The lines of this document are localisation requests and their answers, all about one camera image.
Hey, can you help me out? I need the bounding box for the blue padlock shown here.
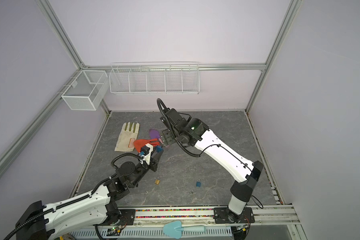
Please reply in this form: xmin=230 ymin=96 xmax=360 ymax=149
xmin=196 ymin=179 xmax=202 ymax=188
xmin=156 ymin=146 xmax=163 ymax=153

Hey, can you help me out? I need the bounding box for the red rubber glove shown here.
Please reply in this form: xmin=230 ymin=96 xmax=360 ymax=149
xmin=128 ymin=138 xmax=161 ymax=152

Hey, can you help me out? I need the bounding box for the purple garden trowel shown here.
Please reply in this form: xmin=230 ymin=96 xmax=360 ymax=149
xmin=149 ymin=129 xmax=169 ymax=148

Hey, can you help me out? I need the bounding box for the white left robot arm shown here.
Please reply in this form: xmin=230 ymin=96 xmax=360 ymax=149
xmin=5 ymin=150 xmax=164 ymax=240

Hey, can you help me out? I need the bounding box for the cream and green work glove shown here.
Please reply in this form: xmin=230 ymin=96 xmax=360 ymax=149
xmin=115 ymin=122 xmax=140 ymax=152

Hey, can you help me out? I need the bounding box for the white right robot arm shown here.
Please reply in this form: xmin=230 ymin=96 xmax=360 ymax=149
xmin=157 ymin=99 xmax=264 ymax=223

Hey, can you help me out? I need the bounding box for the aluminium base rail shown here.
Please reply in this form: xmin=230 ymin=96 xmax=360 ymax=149
xmin=49 ymin=204 xmax=301 ymax=227

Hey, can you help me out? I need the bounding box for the white mesh box basket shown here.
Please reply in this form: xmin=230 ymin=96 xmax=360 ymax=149
xmin=62 ymin=70 xmax=109 ymax=111

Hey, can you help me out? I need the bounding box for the white slotted cable duct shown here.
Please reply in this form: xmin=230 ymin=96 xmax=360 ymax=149
xmin=68 ymin=226 xmax=233 ymax=240

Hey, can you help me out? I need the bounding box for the white wire shelf basket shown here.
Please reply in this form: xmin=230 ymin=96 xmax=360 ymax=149
xmin=109 ymin=62 xmax=200 ymax=94

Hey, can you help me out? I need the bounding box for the teal garden trowel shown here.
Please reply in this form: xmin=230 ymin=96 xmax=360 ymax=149
xmin=163 ymin=221 xmax=206 ymax=239

